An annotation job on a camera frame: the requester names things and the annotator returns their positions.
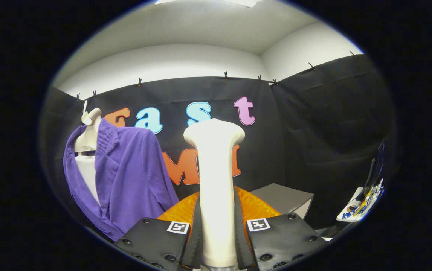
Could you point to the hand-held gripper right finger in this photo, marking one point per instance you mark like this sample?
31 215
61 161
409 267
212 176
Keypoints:
240 248

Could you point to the ceiling light panel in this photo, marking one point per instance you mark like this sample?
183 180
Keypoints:
238 2

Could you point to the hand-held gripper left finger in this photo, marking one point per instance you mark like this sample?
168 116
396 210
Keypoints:
196 248

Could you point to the cream garment steamer head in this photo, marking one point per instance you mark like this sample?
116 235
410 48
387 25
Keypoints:
216 180

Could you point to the beige cabinet with dark top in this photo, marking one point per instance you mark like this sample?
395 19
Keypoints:
280 197

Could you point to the dark monitor screen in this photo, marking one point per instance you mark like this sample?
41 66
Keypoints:
377 165

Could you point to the white bottle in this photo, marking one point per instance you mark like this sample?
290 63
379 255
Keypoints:
378 188

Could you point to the yellow bottle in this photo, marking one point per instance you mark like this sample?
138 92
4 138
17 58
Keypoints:
364 203

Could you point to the white side table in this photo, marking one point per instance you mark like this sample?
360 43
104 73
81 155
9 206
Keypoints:
356 197

